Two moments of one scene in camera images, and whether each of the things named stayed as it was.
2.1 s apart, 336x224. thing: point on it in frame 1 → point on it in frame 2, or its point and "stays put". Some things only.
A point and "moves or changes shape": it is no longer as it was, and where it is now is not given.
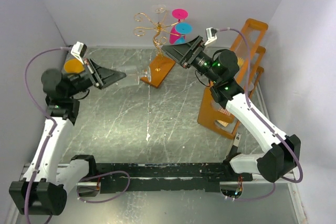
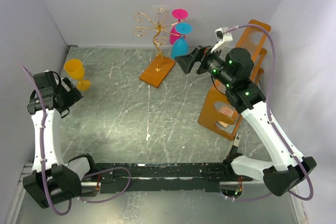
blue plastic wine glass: (183, 29) stays put
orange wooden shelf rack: (248, 52) stays put
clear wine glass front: (134, 74) moves or changes shape
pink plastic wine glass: (179, 14) stays put
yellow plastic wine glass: (73, 65) stays put
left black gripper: (103, 76) → (73, 95)
